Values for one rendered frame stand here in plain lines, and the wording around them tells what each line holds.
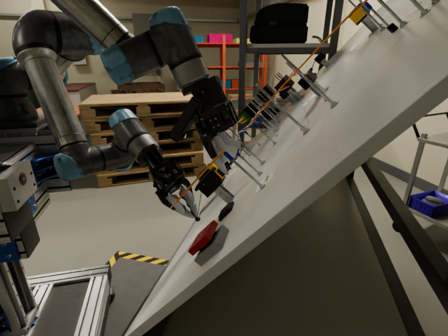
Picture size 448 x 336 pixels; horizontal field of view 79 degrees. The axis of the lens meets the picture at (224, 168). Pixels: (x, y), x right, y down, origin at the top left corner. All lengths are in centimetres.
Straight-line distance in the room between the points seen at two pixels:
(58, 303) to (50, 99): 120
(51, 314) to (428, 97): 171
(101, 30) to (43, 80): 23
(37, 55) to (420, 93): 85
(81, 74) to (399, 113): 965
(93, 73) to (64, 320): 859
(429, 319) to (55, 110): 210
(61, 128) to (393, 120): 74
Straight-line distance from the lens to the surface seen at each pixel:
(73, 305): 176
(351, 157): 33
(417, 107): 34
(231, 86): 697
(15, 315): 148
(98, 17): 75
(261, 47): 159
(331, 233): 109
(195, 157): 339
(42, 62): 91
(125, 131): 78
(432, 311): 220
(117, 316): 191
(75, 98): 757
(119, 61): 61
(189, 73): 60
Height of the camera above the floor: 139
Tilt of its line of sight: 22 degrees down
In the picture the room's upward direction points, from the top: straight up
